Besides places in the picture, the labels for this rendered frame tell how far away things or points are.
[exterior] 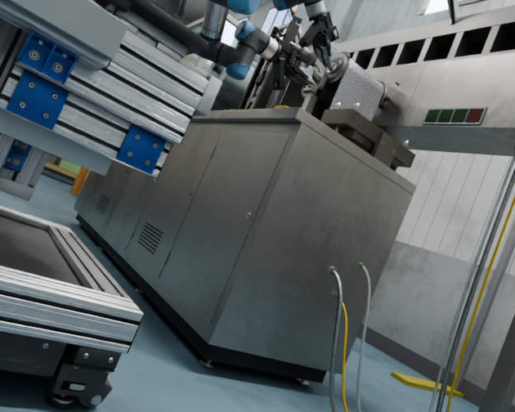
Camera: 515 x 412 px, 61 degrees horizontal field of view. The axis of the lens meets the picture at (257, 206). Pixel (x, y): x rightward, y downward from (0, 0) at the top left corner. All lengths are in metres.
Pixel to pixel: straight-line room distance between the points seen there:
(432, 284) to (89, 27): 3.27
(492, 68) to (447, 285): 2.10
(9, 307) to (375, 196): 1.25
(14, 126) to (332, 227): 1.03
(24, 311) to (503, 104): 1.59
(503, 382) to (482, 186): 2.37
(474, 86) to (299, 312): 1.08
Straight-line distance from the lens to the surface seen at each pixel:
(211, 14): 1.58
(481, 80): 1.91
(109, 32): 0.87
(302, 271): 1.54
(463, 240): 3.73
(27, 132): 1.09
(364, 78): 1.99
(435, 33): 2.22
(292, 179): 1.44
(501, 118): 1.78
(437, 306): 3.67
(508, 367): 1.67
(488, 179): 3.84
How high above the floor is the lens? 0.47
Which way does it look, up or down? 4 degrees up
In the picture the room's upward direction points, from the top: 23 degrees clockwise
